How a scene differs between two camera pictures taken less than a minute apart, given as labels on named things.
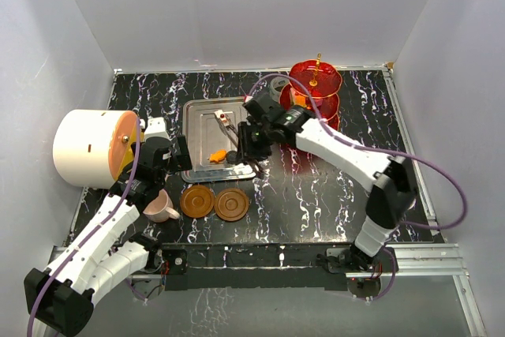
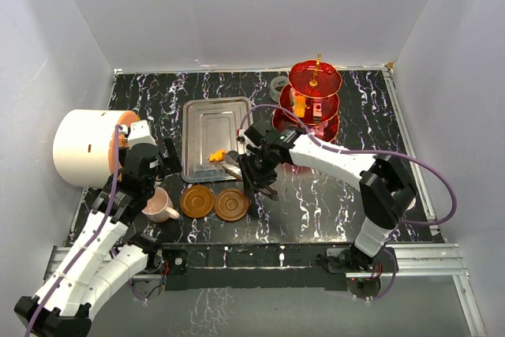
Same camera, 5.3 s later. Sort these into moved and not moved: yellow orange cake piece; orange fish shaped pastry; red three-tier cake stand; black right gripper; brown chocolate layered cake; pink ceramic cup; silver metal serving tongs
Moved: brown chocolate layered cake; black right gripper; silver metal serving tongs
Not moved: pink ceramic cup; yellow orange cake piece; red three-tier cake stand; orange fish shaped pastry
